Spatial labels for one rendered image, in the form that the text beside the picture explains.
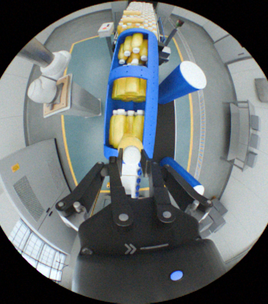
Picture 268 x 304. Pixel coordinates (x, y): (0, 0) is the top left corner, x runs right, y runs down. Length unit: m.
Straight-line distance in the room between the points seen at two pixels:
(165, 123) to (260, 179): 3.21
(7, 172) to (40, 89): 1.09
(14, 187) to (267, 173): 4.81
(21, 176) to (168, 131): 2.32
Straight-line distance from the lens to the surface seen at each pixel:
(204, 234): 3.44
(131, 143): 0.23
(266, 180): 3.49
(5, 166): 1.49
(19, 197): 1.59
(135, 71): 0.48
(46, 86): 0.74
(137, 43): 0.69
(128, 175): 0.83
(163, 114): 1.61
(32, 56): 0.59
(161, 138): 1.61
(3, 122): 2.90
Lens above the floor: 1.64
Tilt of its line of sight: 73 degrees down
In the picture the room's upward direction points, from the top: 167 degrees clockwise
